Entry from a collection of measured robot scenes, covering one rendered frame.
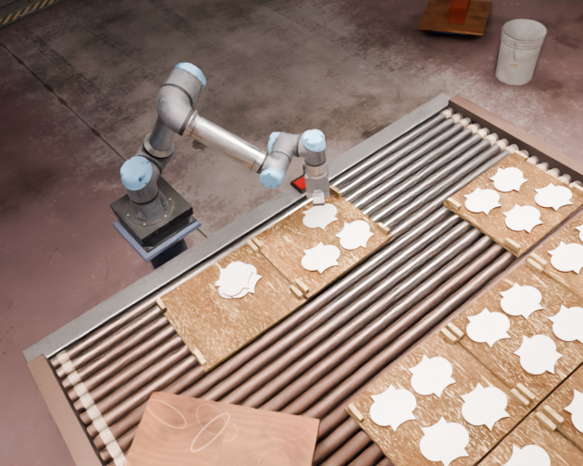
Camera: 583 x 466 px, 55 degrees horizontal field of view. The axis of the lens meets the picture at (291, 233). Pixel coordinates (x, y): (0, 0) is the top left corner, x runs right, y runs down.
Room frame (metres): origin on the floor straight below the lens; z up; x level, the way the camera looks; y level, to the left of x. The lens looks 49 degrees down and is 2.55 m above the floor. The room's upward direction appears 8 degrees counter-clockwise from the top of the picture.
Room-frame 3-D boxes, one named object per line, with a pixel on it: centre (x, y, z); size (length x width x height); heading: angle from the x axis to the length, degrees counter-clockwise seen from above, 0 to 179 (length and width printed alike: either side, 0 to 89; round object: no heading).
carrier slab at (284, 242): (1.35, -0.10, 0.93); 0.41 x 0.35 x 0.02; 122
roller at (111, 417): (1.25, -0.13, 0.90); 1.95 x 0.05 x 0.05; 121
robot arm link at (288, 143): (1.48, -0.02, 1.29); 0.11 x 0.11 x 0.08; 67
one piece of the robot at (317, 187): (1.43, -0.11, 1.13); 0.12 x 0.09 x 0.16; 174
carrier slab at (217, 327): (1.13, 0.25, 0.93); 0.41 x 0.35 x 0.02; 121
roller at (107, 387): (1.33, -0.07, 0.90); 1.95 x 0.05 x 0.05; 121
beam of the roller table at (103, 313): (1.56, 0.07, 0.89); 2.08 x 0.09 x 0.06; 121
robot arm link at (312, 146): (1.45, -0.12, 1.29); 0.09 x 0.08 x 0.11; 67
